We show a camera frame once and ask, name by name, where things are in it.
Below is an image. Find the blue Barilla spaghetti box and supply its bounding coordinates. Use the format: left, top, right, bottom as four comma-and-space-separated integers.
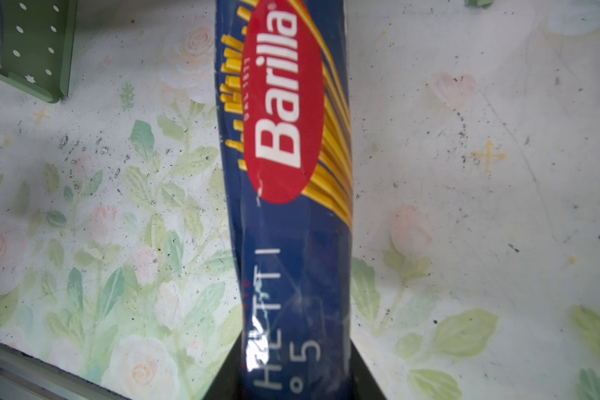
215, 0, 353, 399

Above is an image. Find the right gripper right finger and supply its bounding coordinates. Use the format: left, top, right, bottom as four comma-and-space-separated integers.
350, 342, 387, 400

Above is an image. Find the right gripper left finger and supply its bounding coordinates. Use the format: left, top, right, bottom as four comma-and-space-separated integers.
203, 334, 242, 400

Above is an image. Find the aluminium mounting rail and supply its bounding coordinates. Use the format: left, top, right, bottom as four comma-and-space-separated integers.
0, 343, 123, 399

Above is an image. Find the light green wooden shelf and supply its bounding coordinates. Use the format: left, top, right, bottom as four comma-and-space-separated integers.
0, 0, 78, 103

